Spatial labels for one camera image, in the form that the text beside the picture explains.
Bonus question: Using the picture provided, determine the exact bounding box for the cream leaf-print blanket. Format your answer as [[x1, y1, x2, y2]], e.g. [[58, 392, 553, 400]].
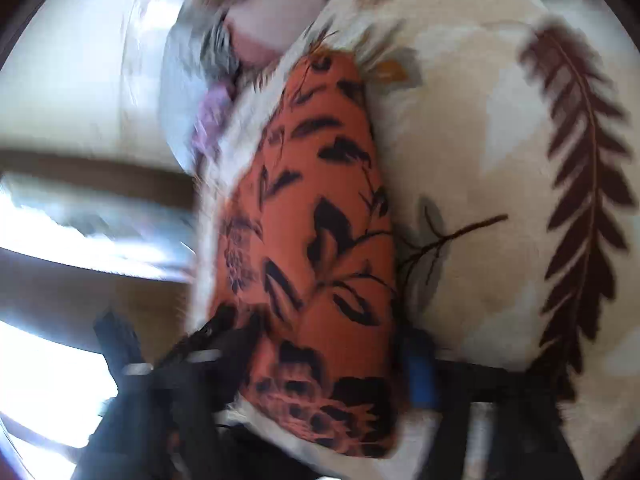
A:
[[191, 0, 639, 479]]

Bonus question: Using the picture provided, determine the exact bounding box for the purple small cloth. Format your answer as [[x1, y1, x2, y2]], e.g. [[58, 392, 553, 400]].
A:
[[192, 80, 236, 159]]

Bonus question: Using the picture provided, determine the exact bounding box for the grey blue floral cloth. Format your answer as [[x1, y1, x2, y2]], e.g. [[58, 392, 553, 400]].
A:
[[157, 4, 240, 174]]

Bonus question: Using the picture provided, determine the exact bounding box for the orange floral garment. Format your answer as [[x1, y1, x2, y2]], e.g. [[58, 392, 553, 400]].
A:
[[214, 50, 398, 458]]

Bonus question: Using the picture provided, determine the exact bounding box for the pink bolster pillow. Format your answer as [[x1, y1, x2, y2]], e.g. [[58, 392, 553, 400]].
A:
[[224, 0, 328, 68]]

